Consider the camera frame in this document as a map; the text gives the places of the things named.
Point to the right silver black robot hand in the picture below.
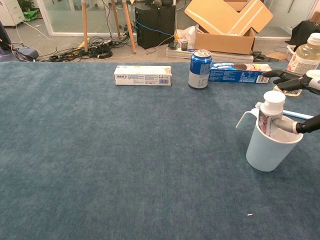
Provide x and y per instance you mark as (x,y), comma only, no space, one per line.
(290,83)

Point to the white toothpaste tube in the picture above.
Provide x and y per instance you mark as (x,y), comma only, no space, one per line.
(271,105)

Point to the light blue toothbrush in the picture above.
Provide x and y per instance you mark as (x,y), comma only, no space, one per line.
(300,115)

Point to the blue white soda can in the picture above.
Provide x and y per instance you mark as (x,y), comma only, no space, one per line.
(198,72)

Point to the black mesh pen cup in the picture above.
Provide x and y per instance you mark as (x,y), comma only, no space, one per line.
(184,46)

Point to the white toothpaste carton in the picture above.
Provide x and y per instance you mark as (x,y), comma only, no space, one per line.
(142,77)

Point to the yellow tea bottle white cap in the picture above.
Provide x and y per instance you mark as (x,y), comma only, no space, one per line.
(305,57)

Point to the flat cardboard piece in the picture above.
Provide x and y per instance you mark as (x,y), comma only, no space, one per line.
(276,56)

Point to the black metal plate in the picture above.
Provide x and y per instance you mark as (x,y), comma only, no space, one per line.
(257,55)

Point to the blue cookie box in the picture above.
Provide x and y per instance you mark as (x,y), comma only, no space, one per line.
(237,75)

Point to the black cloth cover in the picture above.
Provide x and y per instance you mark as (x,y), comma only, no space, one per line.
(305,32)

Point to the open cardboard box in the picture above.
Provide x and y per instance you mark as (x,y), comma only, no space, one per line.
(225,42)

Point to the aluminium profile rails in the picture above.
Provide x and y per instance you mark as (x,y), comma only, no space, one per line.
(180,53)

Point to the white plastic bag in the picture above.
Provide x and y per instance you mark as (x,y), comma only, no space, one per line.
(187,33)

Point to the small black box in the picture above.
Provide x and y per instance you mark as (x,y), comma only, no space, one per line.
(173,45)

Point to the black computer tower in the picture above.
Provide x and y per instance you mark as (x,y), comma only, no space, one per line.
(155,27)

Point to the wooden stand leg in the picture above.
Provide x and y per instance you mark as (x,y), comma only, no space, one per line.
(115,17)
(85,25)
(128,25)

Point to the blue table mat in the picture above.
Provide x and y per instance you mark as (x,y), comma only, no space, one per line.
(125,150)

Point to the green bag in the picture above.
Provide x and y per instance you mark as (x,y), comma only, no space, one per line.
(32,15)

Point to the dark blue machine base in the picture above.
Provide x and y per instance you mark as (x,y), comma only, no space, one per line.
(5,52)

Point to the white cabinet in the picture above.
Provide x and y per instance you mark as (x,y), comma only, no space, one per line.
(10,15)

